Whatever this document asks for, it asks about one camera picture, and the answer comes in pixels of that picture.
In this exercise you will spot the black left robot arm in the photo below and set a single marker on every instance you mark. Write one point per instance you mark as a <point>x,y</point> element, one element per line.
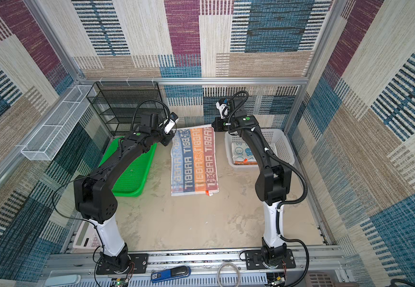
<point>93,195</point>

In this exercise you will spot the blue black stapler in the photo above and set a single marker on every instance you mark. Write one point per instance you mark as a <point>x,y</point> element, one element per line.
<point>170,274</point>

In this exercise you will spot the blue patterned towel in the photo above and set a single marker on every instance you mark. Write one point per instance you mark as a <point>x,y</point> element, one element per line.
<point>240,152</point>

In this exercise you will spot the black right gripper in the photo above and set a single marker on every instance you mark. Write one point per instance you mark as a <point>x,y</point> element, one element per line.
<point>217,124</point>

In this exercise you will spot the orange bunny pattern towel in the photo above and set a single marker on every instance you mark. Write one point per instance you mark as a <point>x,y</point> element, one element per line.
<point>246,162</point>

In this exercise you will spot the black wire mesh shelf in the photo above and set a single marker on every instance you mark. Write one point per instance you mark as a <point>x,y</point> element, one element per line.
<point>120,105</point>

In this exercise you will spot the white wire mesh tray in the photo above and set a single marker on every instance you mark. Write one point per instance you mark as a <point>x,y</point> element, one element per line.
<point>45,144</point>

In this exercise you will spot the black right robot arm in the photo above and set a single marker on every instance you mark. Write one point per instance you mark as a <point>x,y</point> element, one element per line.
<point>274,181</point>

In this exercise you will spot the white desk calculator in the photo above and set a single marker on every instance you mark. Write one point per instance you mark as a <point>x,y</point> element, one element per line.
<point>86,237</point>

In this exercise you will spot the light blue flat object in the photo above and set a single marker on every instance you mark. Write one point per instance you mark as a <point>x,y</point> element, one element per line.
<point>63,281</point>

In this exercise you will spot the white plastic basket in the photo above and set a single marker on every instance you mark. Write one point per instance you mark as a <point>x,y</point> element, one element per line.
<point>274,137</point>

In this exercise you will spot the green plastic laundry basket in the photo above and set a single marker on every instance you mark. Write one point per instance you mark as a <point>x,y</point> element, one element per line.
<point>132,182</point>

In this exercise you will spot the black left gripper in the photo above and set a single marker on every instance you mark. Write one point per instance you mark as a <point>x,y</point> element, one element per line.
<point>168,136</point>

